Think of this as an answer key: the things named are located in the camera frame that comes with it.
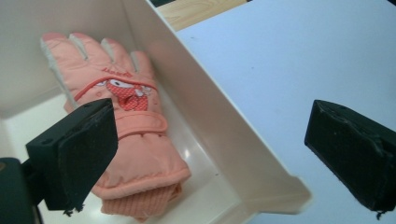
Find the pink winter glove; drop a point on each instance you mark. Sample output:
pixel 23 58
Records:
pixel 137 146

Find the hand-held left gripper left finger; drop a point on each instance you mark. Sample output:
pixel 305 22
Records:
pixel 81 152

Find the light blue table mat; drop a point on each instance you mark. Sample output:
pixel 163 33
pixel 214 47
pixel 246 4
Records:
pixel 280 62

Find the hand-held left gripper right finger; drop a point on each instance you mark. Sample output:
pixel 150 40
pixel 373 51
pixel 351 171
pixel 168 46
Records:
pixel 355 152

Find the white box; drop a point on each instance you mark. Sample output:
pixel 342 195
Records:
pixel 218 124

